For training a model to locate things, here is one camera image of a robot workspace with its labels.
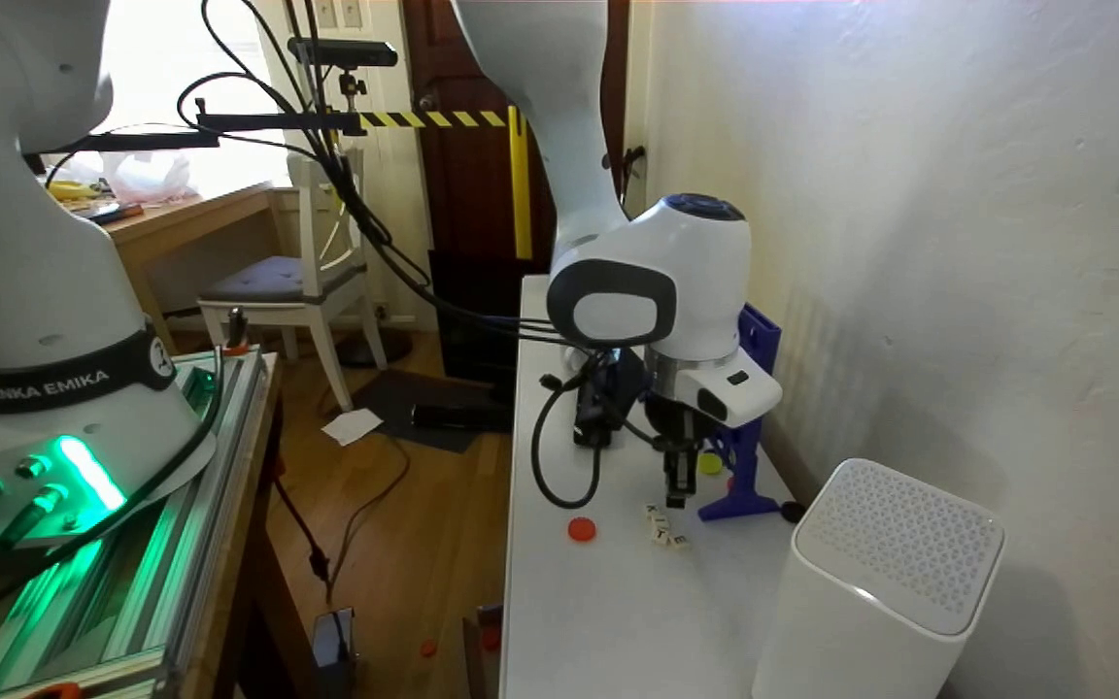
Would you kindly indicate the black camera on mount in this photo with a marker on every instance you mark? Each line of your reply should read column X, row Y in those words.
column 343, row 52

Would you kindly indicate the red token on table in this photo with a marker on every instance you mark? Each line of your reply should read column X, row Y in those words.
column 580, row 530

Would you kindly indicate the yellow token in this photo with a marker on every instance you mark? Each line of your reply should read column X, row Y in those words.
column 710, row 465

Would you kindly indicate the blue token holder grid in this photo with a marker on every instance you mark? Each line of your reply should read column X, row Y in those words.
column 738, row 443

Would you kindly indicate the white speaker box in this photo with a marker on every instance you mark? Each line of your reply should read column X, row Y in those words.
column 879, row 593

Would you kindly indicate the white chair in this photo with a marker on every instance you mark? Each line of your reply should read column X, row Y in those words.
column 304, row 288

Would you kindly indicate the black floor mat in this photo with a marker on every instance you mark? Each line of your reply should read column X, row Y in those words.
column 434, row 410

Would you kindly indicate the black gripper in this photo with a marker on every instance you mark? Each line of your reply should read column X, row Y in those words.
column 693, row 401

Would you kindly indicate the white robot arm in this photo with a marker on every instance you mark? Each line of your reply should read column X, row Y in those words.
column 71, row 332

